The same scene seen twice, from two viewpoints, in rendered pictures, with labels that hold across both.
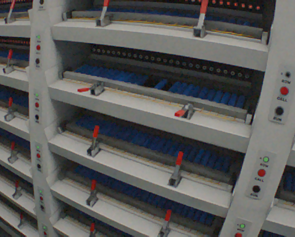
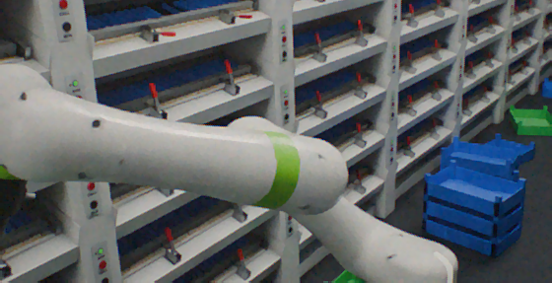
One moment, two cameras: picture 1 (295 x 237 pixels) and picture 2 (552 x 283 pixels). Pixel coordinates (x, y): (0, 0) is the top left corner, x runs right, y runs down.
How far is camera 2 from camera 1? 1.44 m
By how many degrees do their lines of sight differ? 72
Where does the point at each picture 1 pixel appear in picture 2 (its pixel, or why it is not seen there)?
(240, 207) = (280, 76)
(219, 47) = not seen: outside the picture
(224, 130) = (257, 19)
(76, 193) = (142, 201)
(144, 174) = (213, 102)
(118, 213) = not seen: hidden behind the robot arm
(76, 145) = not seen: hidden behind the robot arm
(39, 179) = (95, 230)
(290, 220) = (302, 68)
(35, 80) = (65, 61)
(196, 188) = (245, 86)
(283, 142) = (288, 9)
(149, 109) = (207, 30)
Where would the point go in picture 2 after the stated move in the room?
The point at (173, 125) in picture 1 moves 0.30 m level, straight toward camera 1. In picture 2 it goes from (227, 35) to (342, 36)
